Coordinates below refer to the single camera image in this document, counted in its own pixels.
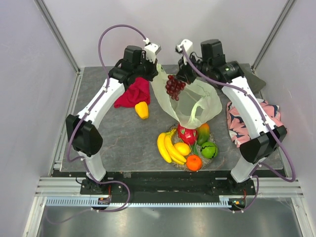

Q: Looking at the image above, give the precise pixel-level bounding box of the pale green plastic bag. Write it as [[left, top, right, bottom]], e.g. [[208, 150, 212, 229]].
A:
[[151, 64, 222, 129]]

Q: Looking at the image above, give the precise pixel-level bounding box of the yellow bell pepper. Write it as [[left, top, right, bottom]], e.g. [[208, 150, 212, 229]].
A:
[[134, 101, 149, 119]]

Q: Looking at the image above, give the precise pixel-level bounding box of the red dragon fruit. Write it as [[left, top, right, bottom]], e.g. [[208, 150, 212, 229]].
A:
[[177, 125, 198, 155]]

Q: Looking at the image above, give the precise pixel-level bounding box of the yellow lemon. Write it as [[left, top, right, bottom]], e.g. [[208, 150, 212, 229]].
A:
[[174, 142, 191, 157]]

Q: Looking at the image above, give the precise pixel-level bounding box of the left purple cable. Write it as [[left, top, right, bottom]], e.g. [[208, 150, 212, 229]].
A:
[[66, 24, 149, 183]]

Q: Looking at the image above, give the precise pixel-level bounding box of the orange tangerine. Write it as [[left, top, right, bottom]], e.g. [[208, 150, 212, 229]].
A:
[[186, 155, 202, 171]]

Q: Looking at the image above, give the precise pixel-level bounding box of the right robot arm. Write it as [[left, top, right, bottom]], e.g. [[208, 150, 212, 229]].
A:
[[175, 39, 287, 195]]

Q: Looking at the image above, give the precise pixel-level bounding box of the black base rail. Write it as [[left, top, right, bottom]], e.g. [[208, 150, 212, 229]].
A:
[[80, 171, 255, 204]]

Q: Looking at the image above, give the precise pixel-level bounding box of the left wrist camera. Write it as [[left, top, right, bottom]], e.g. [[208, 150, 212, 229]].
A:
[[143, 38, 161, 63]]

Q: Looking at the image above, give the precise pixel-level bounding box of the yellow banana bunch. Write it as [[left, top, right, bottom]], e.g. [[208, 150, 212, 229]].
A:
[[157, 128, 187, 165]]

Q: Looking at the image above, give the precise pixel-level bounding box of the red grape bunch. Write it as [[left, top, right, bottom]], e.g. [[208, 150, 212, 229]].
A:
[[165, 75, 186, 101]]

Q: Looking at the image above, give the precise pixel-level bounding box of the purple cable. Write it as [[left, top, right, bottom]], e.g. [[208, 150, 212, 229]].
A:
[[66, 24, 149, 183], [180, 48, 296, 213]]

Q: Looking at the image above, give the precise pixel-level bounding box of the orange green mango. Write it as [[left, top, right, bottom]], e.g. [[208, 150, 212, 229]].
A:
[[197, 123, 210, 146]]

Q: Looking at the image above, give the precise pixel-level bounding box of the white cable duct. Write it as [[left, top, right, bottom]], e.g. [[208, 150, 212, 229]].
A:
[[45, 196, 233, 208]]

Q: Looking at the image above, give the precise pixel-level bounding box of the pink patterned cloth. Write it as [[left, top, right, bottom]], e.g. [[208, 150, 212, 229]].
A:
[[226, 98, 284, 148]]

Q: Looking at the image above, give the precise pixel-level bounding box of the speckled round plate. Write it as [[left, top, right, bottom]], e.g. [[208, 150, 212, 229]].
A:
[[157, 123, 219, 172]]

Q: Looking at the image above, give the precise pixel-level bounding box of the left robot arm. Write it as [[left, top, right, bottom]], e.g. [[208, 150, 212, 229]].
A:
[[66, 43, 161, 194]]

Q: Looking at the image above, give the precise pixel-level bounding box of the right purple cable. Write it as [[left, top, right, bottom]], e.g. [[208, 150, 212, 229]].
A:
[[180, 48, 296, 213]]

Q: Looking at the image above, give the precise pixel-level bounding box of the olive green cloth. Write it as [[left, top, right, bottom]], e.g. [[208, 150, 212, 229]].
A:
[[237, 63, 266, 94]]

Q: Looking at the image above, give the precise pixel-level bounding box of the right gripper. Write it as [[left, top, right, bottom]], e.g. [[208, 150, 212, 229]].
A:
[[175, 52, 212, 84]]

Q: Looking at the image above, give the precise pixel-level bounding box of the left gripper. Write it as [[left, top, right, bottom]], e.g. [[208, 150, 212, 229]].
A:
[[134, 55, 158, 82]]

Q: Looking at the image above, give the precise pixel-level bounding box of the red cloth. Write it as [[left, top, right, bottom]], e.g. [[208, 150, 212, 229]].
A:
[[114, 77, 151, 108]]

